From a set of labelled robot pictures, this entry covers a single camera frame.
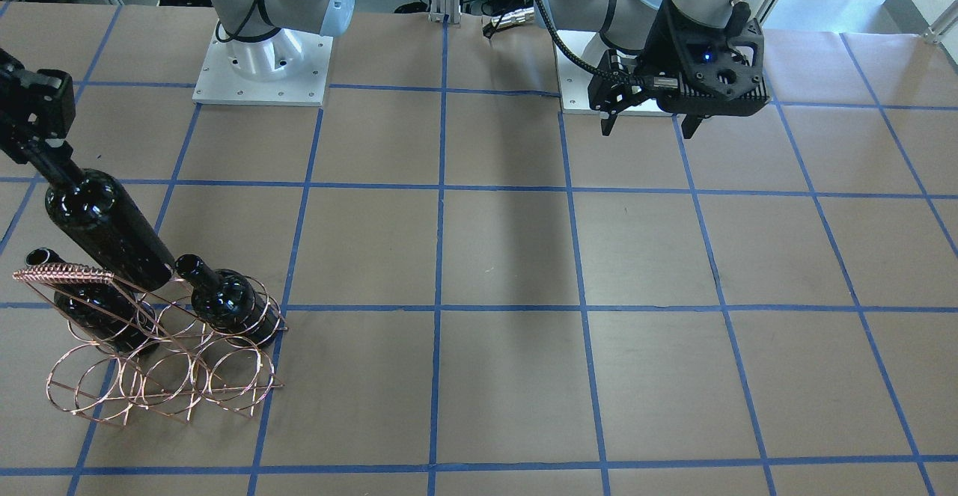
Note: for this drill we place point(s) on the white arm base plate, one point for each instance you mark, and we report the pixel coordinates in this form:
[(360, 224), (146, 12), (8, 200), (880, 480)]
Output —
[(289, 69), (574, 81)]

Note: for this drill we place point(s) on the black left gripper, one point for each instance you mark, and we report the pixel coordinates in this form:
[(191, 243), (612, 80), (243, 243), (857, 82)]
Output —
[(663, 51)]

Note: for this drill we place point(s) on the dark glass wine bottle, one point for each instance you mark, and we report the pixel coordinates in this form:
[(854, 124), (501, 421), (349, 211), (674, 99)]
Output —
[(95, 211)]

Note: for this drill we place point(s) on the copper wire wine basket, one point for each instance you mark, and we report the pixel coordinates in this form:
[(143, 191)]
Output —
[(192, 365)]

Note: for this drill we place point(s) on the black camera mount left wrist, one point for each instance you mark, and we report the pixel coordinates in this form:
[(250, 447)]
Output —
[(719, 70)]

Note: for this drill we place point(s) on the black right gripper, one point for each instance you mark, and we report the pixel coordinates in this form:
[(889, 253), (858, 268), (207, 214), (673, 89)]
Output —
[(37, 107)]

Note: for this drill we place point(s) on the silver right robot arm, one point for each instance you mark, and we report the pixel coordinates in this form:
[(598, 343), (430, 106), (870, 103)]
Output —
[(251, 21)]

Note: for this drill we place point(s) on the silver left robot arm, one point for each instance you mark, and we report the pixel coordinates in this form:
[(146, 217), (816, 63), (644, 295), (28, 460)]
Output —
[(625, 24)]

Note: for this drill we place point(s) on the dark wine bottle in basket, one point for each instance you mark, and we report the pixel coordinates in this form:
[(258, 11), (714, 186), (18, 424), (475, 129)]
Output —
[(226, 300)]

